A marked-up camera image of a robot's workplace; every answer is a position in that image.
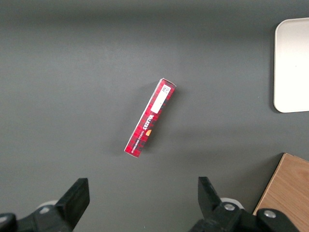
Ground white plastic tray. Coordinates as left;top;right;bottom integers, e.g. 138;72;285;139
273;17;309;113

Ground brown wooden board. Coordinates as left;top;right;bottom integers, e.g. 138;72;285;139
253;152;309;232

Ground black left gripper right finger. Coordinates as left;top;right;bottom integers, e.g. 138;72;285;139
188;176;301;232

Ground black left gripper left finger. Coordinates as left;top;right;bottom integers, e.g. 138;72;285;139
0;177;91;232

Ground red tartan shortbread box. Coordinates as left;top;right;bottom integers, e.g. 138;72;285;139
124;77;177;159

